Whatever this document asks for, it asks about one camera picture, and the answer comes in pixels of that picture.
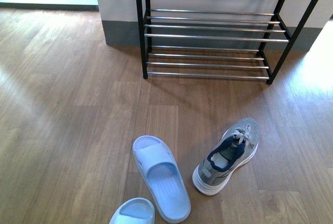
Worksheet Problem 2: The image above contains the grey knit sneaker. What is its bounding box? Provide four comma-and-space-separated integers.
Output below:
192, 118, 260, 195

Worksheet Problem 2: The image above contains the black metal shoe rack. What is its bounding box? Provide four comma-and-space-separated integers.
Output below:
136, 0, 319, 84

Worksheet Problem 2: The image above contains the light blue slide sandal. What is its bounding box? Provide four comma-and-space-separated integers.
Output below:
109, 197, 155, 224
133, 135, 191, 223

